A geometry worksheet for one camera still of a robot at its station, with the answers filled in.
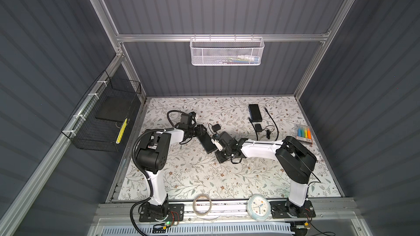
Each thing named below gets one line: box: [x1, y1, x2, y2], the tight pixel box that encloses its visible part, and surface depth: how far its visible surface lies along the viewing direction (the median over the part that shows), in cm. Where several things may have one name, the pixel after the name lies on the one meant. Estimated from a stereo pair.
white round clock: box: [246, 193, 272, 222], surface depth 74 cm
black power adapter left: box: [211, 123, 221, 133], surface depth 104 cm
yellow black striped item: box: [115, 118, 128, 145], surface depth 71 cm
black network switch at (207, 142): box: [197, 131, 218, 155], surface depth 97 cm
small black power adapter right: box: [254, 123, 263, 133], surface depth 104 cm
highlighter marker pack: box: [295, 125, 313, 145], surface depth 101 cm
